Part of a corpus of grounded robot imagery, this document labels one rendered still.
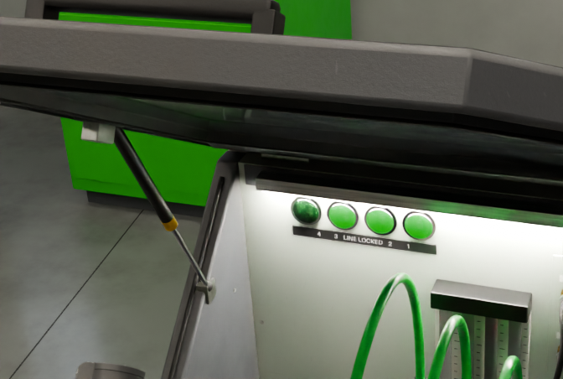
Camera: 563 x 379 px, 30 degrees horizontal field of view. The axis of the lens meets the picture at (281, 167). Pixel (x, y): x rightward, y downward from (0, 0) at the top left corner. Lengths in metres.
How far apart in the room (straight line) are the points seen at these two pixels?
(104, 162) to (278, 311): 2.85
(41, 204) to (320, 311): 3.19
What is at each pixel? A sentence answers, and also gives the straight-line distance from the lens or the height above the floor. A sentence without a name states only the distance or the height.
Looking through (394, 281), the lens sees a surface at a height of 1.42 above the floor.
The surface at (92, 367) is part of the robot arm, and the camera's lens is 1.14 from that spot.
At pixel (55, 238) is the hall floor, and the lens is 4.51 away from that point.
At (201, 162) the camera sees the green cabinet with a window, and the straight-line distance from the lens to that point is 4.30.
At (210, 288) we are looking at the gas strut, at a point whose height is 1.31.
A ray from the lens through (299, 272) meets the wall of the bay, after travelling 1.70.
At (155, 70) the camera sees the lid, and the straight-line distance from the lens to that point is 0.65.
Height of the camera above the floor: 2.17
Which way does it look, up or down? 27 degrees down
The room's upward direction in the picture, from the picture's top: 5 degrees counter-clockwise
